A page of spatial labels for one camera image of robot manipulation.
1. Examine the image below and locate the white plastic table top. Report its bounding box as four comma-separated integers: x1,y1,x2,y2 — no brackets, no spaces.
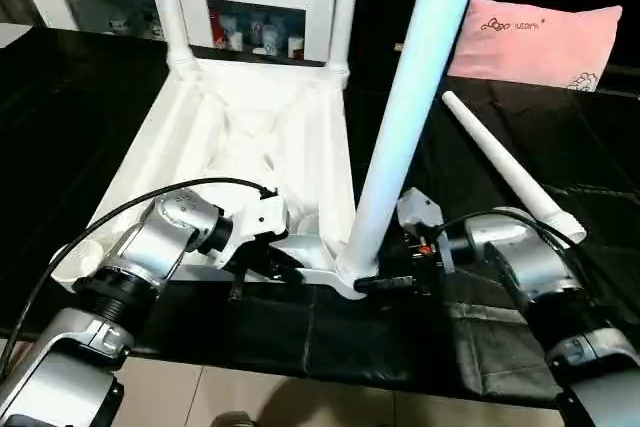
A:
50,55,379,301

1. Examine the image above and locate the dark robot foot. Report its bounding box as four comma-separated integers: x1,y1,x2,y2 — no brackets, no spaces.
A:
208,410,259,427

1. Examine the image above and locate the pink pillow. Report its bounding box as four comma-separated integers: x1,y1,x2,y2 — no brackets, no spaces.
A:
447,0,623,94

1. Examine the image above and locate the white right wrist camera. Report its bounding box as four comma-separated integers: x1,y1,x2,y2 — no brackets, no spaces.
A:
397,187,444,238

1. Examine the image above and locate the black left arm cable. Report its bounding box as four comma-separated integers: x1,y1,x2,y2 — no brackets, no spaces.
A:
0,177,279,353

